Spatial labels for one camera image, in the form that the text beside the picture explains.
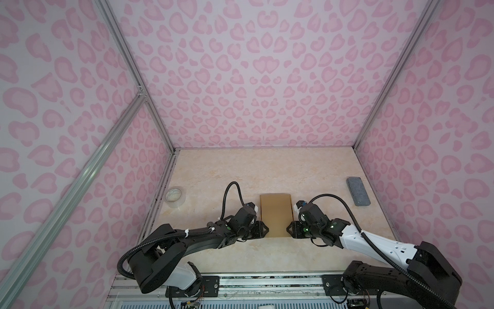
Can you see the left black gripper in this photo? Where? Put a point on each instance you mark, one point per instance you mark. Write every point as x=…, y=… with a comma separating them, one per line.
x=260, y=232

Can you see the corner aluminium post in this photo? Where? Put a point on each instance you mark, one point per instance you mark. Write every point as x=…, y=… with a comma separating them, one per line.
x=116, y=32
x=415, y=37

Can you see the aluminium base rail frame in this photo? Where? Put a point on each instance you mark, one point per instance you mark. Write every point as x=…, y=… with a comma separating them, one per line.
x=241, y=290

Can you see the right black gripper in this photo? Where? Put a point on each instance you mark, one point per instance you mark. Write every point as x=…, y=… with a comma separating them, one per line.
x=294, y=230

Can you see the brown cardboard box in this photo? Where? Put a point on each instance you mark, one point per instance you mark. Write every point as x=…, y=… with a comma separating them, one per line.
x=277, y=214

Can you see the grey felt case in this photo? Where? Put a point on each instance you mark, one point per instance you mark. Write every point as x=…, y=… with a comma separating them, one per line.
x=358, y=192

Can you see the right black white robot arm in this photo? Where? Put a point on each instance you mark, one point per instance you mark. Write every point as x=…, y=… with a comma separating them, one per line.
x=419, y=272

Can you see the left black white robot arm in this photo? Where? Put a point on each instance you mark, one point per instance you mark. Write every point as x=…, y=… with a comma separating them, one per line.
x=156, y=261

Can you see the left diagonal aluminium strut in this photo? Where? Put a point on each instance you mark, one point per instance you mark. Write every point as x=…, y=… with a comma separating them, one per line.
x=23, y=268

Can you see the clear tape roll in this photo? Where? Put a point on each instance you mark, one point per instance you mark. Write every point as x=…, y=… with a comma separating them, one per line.
x=175, y=197

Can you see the right corner aluminium post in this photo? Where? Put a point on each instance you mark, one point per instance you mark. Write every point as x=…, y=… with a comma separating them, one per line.
x=415, y=37

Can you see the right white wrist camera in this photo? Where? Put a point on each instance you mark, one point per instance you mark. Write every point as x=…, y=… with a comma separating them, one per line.
x=297, y=207

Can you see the left corner aluminium post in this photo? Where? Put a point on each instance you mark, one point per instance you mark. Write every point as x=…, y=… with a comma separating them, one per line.
x=116, y=32

